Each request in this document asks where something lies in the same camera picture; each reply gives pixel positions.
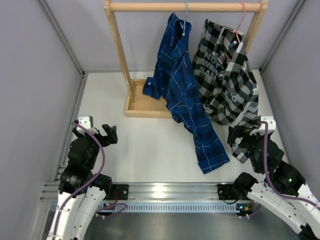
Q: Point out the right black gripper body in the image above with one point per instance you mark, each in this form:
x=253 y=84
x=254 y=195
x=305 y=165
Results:
x=251 y=144

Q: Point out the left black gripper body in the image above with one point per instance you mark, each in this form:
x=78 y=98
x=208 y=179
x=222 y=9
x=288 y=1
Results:
x=95 y=148

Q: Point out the blue plaid shirt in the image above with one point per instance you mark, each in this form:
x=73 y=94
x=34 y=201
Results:
x=175 y=82

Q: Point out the light blue wire hanger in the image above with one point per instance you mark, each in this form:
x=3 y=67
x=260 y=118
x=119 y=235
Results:
x=185 y=15

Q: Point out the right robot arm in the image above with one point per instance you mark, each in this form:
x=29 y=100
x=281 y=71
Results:
x=284 y=191

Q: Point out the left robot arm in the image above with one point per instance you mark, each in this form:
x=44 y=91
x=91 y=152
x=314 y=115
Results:
x=80 y=190

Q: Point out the black white checkered shirt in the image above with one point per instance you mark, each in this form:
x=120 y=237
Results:
x=228 y=88

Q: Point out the wooden clothes rack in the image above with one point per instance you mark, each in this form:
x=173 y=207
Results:
x=139 y=105

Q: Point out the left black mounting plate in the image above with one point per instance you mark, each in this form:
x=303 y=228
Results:
x=119 y=192

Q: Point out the black mounting plate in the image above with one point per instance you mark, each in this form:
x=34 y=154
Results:
x=226 y=192
x=119 y=192

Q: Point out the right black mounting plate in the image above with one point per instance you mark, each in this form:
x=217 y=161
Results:
x=226 y=192

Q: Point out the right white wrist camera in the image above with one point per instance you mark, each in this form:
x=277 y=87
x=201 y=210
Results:
x=265 y=125

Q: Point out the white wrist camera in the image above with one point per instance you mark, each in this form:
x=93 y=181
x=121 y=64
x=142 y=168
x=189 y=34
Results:
x=87 y=122
x=265 y=125

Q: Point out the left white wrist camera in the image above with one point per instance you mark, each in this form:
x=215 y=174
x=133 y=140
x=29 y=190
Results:
x=87 y=122

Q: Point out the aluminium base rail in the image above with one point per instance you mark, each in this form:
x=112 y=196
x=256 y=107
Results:
x=179 y=192

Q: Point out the perforated cable duct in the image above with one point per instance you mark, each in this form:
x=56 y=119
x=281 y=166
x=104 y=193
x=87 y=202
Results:
x=170 y=207

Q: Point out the pink wire hanger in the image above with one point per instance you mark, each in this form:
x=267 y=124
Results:
x=242 y=20

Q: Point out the right aluminium frame post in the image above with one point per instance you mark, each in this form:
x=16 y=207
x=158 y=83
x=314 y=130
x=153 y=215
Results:
x=280 y=37

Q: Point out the aluminium frame post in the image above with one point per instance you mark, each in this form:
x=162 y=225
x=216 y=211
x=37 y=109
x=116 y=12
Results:
x=60 y=34
x=280 y=37

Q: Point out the left aluminium frame post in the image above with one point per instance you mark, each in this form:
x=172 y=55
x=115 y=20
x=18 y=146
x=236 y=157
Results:
x=60 y=34

